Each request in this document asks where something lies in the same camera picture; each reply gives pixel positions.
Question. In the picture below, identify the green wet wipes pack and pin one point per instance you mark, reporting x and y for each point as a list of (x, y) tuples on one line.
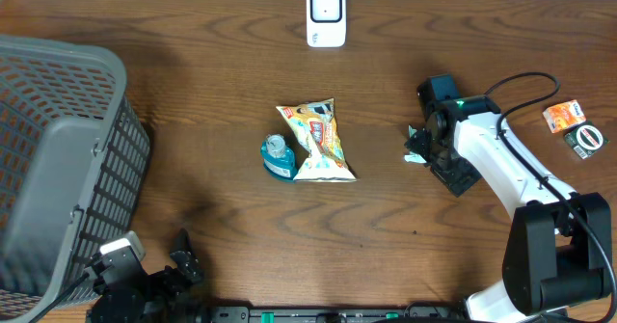
[(413, 157)]

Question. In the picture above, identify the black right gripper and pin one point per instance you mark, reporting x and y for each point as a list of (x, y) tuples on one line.
[(455, 176)]

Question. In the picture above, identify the grey plastic basket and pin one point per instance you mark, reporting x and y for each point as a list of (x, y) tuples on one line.
[(74, 156)]

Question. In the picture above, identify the blue clear plastic bottle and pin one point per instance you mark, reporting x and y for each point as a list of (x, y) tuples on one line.
[(278, 159)]

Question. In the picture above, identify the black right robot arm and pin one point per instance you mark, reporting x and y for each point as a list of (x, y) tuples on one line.
[(558, 251)]

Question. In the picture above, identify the white barcode scanner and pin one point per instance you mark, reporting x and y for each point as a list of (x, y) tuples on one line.
[(326, 23)]

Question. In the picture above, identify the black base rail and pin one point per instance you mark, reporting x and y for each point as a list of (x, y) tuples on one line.
[(412, 313)]

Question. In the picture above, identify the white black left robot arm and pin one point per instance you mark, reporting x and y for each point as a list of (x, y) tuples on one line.
[(128, 294)]

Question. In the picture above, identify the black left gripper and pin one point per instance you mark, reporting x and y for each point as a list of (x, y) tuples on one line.
[(188, 262)]

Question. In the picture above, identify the orange tissue pack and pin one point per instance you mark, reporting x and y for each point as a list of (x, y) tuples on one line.
[(563, 116)]

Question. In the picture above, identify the dark green round-logo packet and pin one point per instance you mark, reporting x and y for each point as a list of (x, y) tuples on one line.
[(585, 139)]

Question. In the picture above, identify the yellow snack bag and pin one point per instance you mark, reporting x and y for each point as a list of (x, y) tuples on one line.
[(315, 128)]

